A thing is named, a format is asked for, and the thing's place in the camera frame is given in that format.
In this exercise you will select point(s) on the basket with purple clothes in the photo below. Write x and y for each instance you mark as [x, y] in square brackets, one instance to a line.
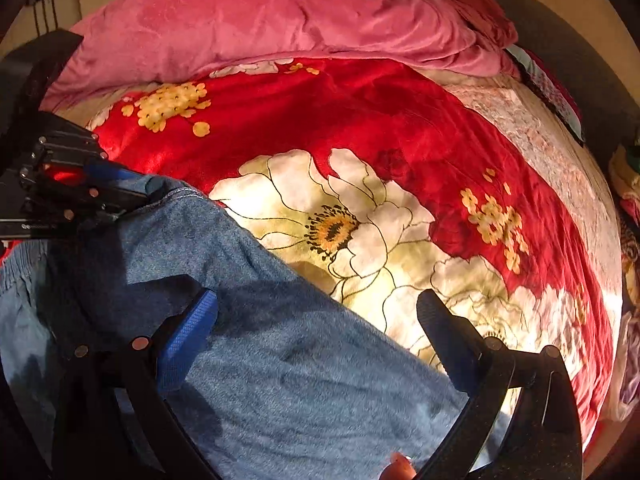
[623, 394]

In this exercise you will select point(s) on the pile of folded clothes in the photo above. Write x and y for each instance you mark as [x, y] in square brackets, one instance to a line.
[623, 169]

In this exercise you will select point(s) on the blue denim pants with lace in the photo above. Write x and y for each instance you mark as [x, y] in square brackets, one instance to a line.
[289, 384]

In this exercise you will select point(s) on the red floral blanket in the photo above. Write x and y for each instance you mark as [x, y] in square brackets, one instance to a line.
[374, 183]

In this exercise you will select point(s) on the dark headboard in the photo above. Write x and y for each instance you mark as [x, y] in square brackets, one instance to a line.
[587, 46]

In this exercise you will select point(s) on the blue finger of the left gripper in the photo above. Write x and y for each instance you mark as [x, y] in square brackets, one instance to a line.
[110, 171]

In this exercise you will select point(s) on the pink quilt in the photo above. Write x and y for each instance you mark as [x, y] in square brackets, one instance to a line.
[129, 42]

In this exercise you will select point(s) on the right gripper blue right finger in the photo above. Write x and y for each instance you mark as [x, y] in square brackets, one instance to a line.
[455, 341]

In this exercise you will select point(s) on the patterned pillow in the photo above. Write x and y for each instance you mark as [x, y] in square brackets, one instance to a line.
[549, 89]

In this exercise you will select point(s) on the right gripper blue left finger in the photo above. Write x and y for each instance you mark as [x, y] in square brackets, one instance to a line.
[181, 338]

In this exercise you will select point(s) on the person's right hand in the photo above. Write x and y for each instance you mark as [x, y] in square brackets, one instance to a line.
[399, 468]

